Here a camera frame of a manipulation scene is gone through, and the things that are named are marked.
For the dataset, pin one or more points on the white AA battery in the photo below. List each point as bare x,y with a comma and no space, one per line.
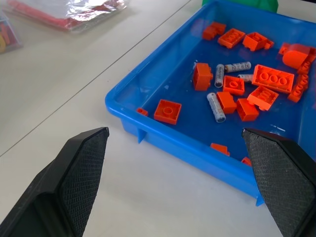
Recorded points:
238,66
219,75
246,77
216,107

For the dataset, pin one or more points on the green object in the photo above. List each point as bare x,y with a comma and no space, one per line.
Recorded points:
247,3

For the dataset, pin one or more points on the blue plastic tray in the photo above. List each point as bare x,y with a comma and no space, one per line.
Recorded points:
182,74

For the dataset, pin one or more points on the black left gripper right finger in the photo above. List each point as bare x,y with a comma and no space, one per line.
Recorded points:
281,180

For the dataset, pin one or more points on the orange rectangular hollow brick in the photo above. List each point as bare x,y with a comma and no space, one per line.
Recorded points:
231,37

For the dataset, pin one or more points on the clear bag with red items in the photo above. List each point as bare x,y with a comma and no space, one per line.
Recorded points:
69,12

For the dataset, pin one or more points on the orange stepped brick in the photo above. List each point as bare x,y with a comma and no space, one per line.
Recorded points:
213,30

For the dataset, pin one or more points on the orange slanted brick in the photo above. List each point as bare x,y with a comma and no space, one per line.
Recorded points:
263,96

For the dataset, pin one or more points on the orange long narrow brick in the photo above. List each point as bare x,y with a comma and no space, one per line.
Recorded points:
299,89

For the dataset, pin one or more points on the orange smooth brick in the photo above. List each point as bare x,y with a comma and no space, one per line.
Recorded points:
247,109

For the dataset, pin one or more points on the orange square flat brick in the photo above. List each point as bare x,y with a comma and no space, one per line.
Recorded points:
168,111

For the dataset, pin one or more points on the orange rounded brick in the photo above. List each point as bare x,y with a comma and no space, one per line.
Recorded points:
296,55

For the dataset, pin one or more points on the orange small brick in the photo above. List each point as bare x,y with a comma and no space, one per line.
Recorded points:
220,148
247,161
226,102

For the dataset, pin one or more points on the orange tall brick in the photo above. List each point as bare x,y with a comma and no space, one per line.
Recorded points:
202,76

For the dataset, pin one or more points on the tiny orange brick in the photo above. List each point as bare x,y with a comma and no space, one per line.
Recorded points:
142,111

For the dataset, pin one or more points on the orange large studded brick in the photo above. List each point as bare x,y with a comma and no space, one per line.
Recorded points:
272,77

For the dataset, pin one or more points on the orange square studded brick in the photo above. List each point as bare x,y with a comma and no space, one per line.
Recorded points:
233,85

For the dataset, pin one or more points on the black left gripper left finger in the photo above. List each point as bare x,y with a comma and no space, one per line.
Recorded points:
74,187

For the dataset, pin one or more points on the clear plastic container with items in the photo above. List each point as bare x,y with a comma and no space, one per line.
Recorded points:
7,34

